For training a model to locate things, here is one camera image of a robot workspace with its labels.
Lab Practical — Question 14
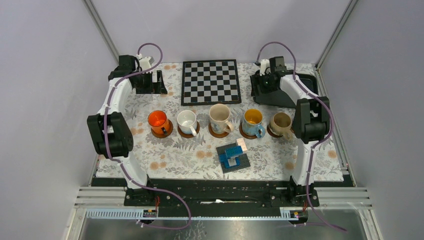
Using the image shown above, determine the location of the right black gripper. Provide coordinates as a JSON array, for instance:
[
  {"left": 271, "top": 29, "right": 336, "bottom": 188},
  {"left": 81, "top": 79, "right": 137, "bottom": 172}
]
[{"left": 249, "top": 71, "right": 278, "bottom": 97}]

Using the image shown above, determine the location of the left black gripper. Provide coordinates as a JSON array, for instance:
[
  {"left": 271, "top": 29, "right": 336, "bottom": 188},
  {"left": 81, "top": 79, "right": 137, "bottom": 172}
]
[{"left": 134, "top": 69, "right": 167, "bottom": 94}]

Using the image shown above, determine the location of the beige round mug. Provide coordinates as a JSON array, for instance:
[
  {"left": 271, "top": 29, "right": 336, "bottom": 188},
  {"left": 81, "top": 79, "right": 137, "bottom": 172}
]
[{"left": 268, "top": 112, "right": 293, "bottom": 141}]

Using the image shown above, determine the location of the blue mug yellow inside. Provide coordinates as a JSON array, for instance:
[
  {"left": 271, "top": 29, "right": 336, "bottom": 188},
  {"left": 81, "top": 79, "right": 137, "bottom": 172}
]
[{"left": 241, "top": 108, "right": 266, "bottom": 138}]

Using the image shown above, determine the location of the orange mug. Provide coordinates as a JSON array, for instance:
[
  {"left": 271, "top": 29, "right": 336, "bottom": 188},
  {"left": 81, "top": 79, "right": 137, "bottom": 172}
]
[{"left": 148, "top": 110, "right": 169, "bottom": 133}]

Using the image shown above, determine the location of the black cup tray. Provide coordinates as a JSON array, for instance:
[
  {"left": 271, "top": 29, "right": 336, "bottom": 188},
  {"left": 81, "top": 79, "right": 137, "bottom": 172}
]
[{"left": 253, "top": 70, "right": 320, "bottom": 110}]

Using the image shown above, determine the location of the dark walnut coaster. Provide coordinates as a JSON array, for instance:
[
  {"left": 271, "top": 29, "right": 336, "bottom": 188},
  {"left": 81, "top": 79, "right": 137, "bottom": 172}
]
[{"left": 266, "top": 125, "right": 283, "bottom": 138}]

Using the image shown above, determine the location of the brown wooden ringed coaster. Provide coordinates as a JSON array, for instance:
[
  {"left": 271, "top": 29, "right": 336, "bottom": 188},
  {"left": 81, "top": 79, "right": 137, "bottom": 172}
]
[
  {"left": 177, "top": 121, "right": 200, "bottom": 139},
  {"left": 238, "top": 124, "right": 258, "bottom": 140},
  {"left": 150, "top": 120, "right": 174, "bottom": 139},
  {"left": 208, "top": 123, "right": 229, "bottom": 139}
]

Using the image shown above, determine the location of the cream tall mug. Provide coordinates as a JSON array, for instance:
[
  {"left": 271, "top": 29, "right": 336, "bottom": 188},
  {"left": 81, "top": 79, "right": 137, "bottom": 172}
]
[{"left": 208, "top": 103, "right": 234, "bottom": 135}]

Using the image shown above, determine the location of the white mug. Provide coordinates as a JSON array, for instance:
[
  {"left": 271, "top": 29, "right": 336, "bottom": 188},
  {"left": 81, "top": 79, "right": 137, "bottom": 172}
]
[{"left": 177, "top": 110, "right": 198, "bottom": 137}]

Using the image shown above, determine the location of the black white chessboard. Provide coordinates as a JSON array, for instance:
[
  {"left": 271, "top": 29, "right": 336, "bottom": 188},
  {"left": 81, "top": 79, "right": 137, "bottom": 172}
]
[{"left": 180, "top": 59, "right": 242, "bottom": 106}]

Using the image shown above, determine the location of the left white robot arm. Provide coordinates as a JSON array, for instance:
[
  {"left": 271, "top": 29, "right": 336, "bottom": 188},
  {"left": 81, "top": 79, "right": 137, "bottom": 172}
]
[{"left": 87, "top": 54, "right": 168, "bottom": 206}]

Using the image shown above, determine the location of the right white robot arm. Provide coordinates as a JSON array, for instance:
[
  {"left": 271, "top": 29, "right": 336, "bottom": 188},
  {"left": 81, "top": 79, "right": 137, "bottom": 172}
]
[{"left": 250, "top": 56, "right": 332, "bottom": 206}]

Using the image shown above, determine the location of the floral tablecloth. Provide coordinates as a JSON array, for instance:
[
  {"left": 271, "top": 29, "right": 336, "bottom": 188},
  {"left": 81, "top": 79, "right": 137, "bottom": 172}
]
[{"left": 123, "top": 63, "right": 298, "bottom": 181}]

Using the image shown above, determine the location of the lego brick model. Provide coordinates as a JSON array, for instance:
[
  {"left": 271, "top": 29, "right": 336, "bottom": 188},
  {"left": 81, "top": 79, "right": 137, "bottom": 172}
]
[{"left": 216, "top": 138, "right": 251, "bottom": 174}]

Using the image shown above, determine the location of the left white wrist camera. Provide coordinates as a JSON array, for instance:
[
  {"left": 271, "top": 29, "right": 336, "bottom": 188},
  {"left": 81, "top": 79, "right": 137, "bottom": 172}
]
[{"left": 136, "top": 53, "right": 155, "bottom": 71}]

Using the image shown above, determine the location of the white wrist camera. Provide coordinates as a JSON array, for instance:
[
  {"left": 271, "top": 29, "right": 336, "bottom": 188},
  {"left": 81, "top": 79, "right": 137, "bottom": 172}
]
[
  {"left": 255, "top": 59, "right": 270, "bottom": 76},
  {"left": 136, "top": 53, "right": 155, "bottom": 71}
]

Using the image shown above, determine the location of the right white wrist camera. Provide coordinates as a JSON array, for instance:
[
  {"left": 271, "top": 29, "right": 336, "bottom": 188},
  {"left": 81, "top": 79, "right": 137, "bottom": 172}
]
[{"left": 255, "top": 59, "right": 270, "bottom": 76}]

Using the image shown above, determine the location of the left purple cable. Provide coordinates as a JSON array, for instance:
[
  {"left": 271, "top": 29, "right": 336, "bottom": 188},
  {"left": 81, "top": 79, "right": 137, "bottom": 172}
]
[{"left": 103, "top": 42, "right": 193, "bottom": 231}]

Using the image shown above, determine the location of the purple cable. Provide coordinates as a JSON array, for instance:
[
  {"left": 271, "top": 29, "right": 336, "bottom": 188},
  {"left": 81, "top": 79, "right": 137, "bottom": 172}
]
[
  {"left": 255, "top": 41, "right": 348, "bottom": 233},
  {"left": 103, "top": 42, "right": 193, "bottom": 231}
]

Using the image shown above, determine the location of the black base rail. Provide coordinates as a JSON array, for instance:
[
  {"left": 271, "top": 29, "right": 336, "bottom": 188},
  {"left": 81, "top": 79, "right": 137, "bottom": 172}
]
[{"left": 78, "top": 178, "right": 353, "bottom": 218}]

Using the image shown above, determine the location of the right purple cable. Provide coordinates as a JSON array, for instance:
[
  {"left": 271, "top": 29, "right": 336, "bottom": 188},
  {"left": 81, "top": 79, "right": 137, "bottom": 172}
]
[{"left": 255, "top": 41, "right": 348, "bottom": 233}]

